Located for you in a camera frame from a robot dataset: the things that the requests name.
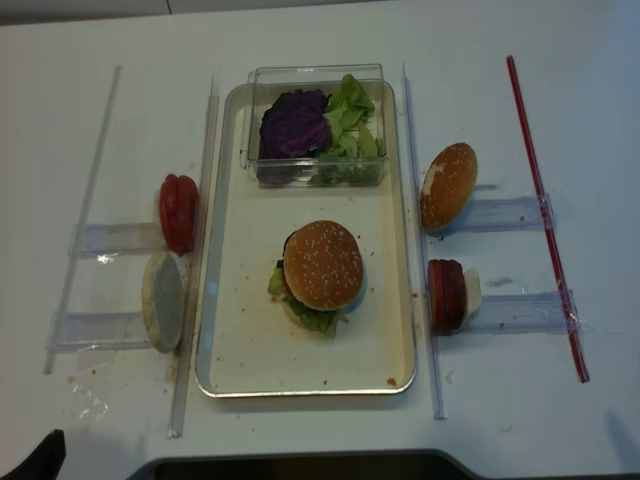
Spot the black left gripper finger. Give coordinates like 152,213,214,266
1,429,66,480

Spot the sesame top bun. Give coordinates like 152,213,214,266
284,220,364,311

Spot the red tomato slices left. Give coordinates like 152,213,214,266
159,174,199,256

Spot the tomato slice on burger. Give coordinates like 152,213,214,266
282,270,295,299

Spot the green lettuce on burger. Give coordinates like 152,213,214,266
267,263,348,338

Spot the green lettuce in container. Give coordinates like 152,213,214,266
309,74,383,186

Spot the red meat patty slices right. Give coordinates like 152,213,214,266
427,260,467,335

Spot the clear channel lower left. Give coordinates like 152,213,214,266
46,312,151,353

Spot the clear channel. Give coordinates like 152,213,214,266
68,223,167,259
46,312,151,353
449,195,556,233
461,291,581,335

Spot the pale bun half left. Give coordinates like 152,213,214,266
141,253,185,354

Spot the clear channel upper left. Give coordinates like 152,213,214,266
68,223,167,259

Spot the metal baking tray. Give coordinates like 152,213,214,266
195,84,416,398

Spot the purple cabbage leaf in container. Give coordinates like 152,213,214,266
256,89,330,185

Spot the clear plastic container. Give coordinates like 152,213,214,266
241,64,388,188

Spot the clear channel lower right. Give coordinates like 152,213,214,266
461,291,581,335

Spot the clear channel upper right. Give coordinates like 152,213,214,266
449,195,556,233

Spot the red plastic rod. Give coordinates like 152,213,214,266
506,55,590,384

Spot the clear rail left of tray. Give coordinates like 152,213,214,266
168,77,219,439

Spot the clear rail of tray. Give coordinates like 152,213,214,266
402,64,447,420
168,77,219,439

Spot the clear rail right of tray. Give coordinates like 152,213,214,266
402,64,447,420

